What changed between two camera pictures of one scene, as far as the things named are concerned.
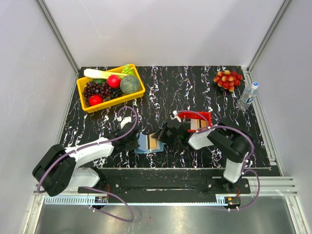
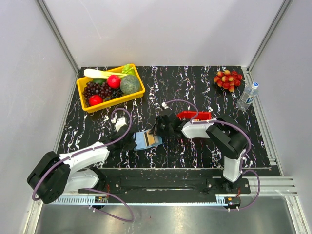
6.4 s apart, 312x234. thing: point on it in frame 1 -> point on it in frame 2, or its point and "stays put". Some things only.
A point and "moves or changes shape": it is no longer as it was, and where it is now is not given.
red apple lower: [95, 99] stays put
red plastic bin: [186, 116] stays put
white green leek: [127, 71] stays put
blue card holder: [143, 147] moves or changes shape
